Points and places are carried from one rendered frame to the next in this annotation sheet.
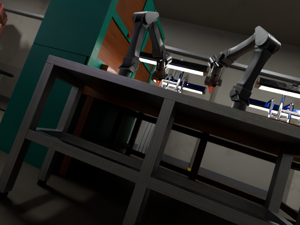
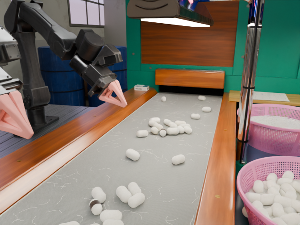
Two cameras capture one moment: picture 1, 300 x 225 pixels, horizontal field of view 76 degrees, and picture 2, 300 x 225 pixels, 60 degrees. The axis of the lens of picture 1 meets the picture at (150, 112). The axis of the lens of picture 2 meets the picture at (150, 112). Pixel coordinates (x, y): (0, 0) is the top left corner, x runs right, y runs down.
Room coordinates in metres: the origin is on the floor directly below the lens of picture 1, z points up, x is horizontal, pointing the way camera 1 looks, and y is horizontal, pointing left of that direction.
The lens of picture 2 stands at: (1.47, -0.74, 1.02)
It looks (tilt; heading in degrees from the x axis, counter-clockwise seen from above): 17 degrees down; 91
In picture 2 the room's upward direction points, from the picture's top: straight up
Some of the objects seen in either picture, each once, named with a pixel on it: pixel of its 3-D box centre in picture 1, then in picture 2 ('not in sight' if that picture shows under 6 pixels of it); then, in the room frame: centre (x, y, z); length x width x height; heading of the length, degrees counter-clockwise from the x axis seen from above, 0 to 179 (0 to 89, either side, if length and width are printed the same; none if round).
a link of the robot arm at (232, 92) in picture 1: (239, 97); not in sight; (0.90, -0.39, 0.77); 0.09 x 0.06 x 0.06; 113
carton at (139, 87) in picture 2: not in sight; (141, 87); (1.41, 0.43, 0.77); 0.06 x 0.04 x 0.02; 163
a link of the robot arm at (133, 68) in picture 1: (127, 66); (36, 100); (1.02, 0.19, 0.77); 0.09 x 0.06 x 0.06; 55
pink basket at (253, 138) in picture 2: not in sight; (279, 128); (1.87, 0.05, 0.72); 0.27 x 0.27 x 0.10
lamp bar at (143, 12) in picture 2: (171, 62); (188, 8); (1.55, -0.03, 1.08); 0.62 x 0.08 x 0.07; 73
